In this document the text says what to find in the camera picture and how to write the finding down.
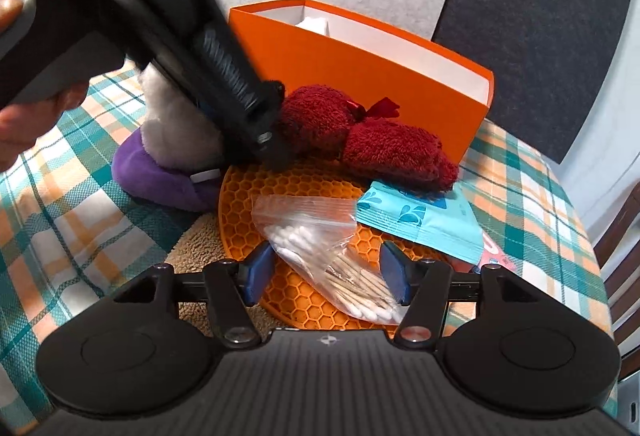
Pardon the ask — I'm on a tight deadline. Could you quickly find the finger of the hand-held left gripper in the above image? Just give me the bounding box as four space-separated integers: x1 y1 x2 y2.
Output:
245 80 297 173

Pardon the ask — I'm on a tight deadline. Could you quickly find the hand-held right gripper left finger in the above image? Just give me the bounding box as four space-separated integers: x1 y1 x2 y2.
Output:
114 243 275 350

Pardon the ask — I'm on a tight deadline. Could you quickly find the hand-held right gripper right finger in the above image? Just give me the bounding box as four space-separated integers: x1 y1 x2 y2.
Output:
379 241 543 350

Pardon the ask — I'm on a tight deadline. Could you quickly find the orange silicone honeycomb mat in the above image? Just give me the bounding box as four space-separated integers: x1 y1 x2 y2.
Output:
216 161 451 331

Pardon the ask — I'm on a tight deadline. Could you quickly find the light blue wet wipes packet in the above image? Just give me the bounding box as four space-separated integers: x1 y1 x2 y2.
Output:
355 180 485 265

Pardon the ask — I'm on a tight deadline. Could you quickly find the clear bag of cotton swabs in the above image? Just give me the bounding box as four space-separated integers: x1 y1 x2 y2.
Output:
250 195 408 324

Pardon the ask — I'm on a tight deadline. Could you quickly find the white plush toy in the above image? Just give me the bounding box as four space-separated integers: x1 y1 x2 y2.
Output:
137 64 223 169

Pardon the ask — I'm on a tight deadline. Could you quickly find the dark red towel bear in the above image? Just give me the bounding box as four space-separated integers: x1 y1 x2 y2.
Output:
277 85 460 192

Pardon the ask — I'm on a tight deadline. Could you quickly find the orange cardboard box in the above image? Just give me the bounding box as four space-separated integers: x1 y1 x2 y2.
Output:
228 0 496 164

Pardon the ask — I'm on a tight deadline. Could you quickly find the purple fleece cloth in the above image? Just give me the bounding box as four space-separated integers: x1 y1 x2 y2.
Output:
111 131 223 213

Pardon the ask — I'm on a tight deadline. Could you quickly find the person's left hand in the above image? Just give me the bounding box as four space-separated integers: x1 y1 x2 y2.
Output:
0 81 90 172

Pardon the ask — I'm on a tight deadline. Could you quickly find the beige fleece towel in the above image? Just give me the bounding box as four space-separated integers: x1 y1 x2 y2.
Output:
165 211 281 337

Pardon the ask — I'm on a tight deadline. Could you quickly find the pink packet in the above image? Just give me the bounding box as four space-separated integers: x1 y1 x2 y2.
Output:
472 236 518 274

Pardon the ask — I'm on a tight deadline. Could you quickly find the plaid tablecloth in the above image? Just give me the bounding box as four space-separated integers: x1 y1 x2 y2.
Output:
0 66 613 436

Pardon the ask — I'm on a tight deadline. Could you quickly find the brown wooden chair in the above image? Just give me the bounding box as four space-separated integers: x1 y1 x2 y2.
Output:
592 181 640 362

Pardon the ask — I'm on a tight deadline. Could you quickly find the dark grey felt panel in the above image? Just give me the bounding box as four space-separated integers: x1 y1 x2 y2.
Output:
431 0 640 164

